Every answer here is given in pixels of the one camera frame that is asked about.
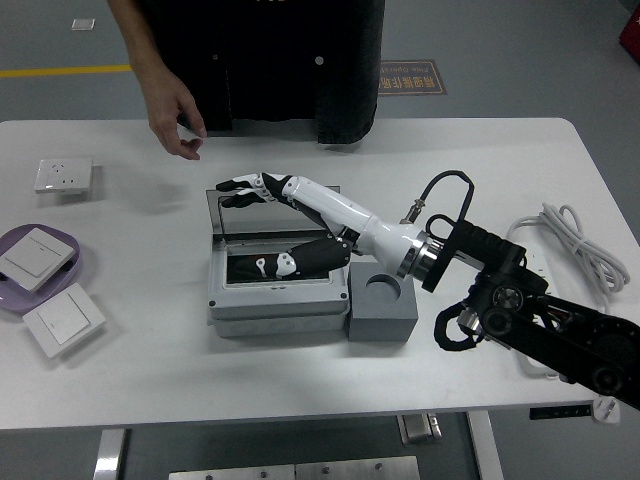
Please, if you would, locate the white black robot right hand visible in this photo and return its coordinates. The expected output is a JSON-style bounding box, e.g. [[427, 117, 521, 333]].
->
[[215, 172, 420, 279]]

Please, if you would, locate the grey box with clear lid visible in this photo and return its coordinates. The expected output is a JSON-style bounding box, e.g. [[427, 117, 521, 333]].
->
[[205, 185, 350, 340]]

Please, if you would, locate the dark grey cube with hole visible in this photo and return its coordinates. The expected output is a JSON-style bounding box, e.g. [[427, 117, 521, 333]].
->
[[348, 261, 419, 343]]

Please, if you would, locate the brown floor sign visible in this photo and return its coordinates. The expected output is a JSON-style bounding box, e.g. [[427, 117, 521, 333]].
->
[[377, 59, 448, 96]]

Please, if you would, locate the person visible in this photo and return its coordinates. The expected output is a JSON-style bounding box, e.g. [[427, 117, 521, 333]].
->
[[106, 0, 387, 161]]

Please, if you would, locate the person's hand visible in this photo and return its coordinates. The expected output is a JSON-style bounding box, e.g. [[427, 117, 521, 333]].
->
[[148, 82, 207, 161]]

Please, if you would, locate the white table leg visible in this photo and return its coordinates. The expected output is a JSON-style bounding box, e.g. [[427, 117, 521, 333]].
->
[[92, 428, 132, 480], [464, 410, 504, 480]]

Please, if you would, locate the purple tray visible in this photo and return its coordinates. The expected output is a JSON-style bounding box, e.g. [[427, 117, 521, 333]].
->
[[0, 224, 84, 315]]

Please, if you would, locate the black table control panel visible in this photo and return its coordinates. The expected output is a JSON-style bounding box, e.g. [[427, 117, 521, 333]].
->
[[529, 405, 595, 421]]

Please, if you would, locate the yellow floor tape line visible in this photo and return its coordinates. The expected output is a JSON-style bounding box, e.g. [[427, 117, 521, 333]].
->
[[0, 63, 132, 80]]

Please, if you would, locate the white power plug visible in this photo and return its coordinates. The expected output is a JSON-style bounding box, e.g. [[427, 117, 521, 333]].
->
[[592, 397, 622, 426]]

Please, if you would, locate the red object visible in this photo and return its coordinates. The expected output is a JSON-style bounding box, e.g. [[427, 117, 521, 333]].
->
[[618, 9, 640, 59]]

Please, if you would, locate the grey under-table bracket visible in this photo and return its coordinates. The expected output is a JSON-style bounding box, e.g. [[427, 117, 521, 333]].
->
[[398, 412, 443, 445]]

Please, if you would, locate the white power cord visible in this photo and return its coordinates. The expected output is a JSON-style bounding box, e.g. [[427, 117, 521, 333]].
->
[[505, 202, 631, 314]]

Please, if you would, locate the grey metal base plate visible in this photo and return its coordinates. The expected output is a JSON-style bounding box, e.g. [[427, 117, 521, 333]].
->
[[168, 455, 422, 480]]

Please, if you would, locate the white wall socket panel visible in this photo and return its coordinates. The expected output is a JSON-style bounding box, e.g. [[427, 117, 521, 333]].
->
[[33, 158, 95, 194]]

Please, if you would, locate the white wall switch panel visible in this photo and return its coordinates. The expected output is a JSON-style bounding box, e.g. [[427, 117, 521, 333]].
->
[[21, 283, 108, 359], [0, 226, 76, 292]]

